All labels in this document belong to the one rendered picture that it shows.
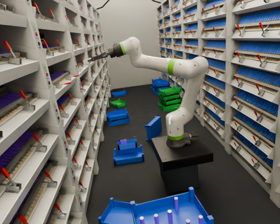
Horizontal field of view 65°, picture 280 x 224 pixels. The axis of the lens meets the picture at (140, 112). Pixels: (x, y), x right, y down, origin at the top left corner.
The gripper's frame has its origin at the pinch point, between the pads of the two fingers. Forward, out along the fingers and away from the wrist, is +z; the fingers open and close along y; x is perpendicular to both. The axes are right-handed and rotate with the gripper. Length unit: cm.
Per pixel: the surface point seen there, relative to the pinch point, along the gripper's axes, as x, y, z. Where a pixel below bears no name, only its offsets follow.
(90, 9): -64, -223, 4
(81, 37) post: -21, -83, 11
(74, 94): 22.0, -12.5, 22.6
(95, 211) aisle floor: 101, 34, 31
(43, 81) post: -1, 57, 14
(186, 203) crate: 72, 83, -32
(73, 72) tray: 5.3, -12.5, 16.4
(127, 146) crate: 94, -37, 2
